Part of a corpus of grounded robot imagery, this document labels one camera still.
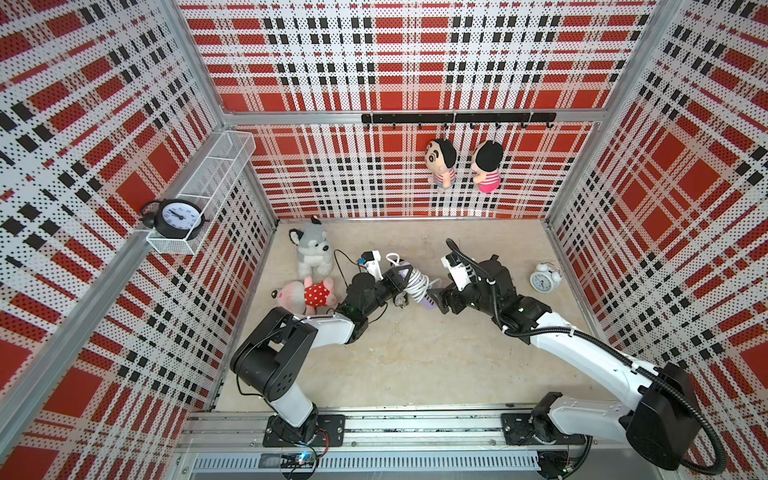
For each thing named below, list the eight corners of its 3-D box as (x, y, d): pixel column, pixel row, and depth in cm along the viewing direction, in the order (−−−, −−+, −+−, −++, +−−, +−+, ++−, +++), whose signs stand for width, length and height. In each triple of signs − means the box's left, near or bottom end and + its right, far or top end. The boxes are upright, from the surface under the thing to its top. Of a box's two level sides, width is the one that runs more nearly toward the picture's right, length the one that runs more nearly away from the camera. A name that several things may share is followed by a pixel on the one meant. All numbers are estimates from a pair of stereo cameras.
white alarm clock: (543, 299, 100) (554, 283, 93) (524, 284, 104) (534, 267, 97) (554, 290, 102) (566, 274, 95) (535, 275, 106) (545, 259, 99)
